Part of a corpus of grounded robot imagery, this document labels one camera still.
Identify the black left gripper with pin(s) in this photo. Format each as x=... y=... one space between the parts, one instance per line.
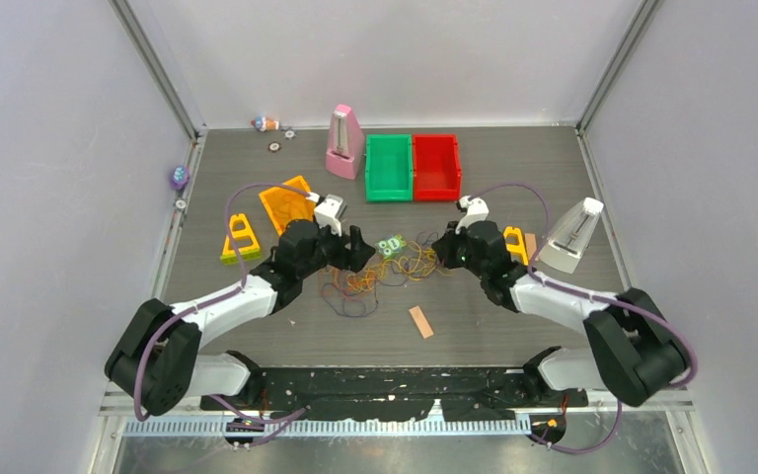
x=351 y=259

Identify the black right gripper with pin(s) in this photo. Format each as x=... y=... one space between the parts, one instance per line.
x=444 y=248

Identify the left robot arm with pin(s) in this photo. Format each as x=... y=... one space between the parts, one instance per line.
x=157 y=360

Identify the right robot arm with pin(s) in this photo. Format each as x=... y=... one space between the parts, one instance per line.
x=631 y=353

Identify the green owl puzzle piece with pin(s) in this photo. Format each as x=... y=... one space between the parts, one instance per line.
x=391 y=246

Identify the yellow triangle block right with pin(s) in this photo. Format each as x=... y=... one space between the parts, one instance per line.
x=515 y=244

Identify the red plastic bin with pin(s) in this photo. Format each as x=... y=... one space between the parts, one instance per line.
x=437 y=168

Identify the orange plastic bin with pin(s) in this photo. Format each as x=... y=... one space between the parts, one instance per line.
x=283 y=206

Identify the small tan wooden block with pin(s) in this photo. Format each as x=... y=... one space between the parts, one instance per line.
x=530 y=241

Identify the green plastic bin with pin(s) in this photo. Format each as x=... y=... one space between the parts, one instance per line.
x=389 y=168

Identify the pink metronome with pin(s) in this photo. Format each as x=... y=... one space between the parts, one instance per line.
x=346 y=144

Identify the yellow green triangle block left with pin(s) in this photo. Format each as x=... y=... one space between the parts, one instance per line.
x=240 y=242

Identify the white metronome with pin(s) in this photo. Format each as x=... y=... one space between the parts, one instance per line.
x=566 y=243

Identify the small clown figurine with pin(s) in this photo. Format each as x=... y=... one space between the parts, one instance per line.
x=265 y=124

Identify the purple paw toy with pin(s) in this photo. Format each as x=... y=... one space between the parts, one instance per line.
x=179 y=178

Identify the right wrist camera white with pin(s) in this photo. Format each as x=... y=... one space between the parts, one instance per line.
x=475 y=209

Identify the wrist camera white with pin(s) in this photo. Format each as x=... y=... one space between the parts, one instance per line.
x=328 y=211
x=475 y=209

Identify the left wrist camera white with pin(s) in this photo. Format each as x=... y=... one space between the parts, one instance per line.
x=328 y=211

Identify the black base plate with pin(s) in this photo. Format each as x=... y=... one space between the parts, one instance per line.
x=396 y=394

